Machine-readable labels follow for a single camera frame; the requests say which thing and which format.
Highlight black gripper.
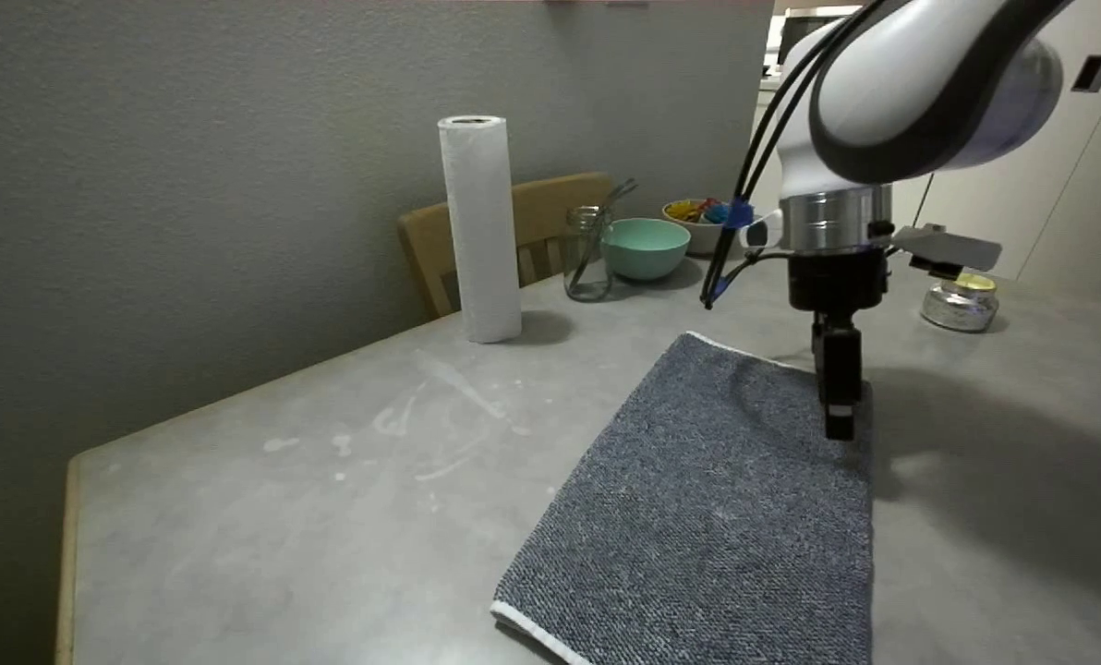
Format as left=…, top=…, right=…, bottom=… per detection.
left=782, top=244, right=895, bottom=443

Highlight dark grey striped towel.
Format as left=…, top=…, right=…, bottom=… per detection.
left=488, top=330, right=881, bottom=665

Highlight white paper towel roll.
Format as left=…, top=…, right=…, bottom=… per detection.
left=436, top=110, right=530, bottom=347

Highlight silver jar gold lid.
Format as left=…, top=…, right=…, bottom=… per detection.
left=916, top=266, right=1000, bottom=335

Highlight teal bowl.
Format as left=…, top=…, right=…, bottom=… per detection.
left=599, top=213, right=693, bottom=289

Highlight glass jar with utensils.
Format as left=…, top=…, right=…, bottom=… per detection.
left=563, top=177, right=640, bottom=307

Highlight tall white cabinet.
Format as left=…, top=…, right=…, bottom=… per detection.
left=886, top=0, right=1101, bottom=313

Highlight light wooden chair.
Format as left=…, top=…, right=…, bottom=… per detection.
left=397, top=170, right=616, bottom=323

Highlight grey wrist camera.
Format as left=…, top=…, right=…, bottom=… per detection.
left=889, top=222, right=1004, bottom=278

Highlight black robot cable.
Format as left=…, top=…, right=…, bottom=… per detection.
left=693, top=0, right=889, bottom=313

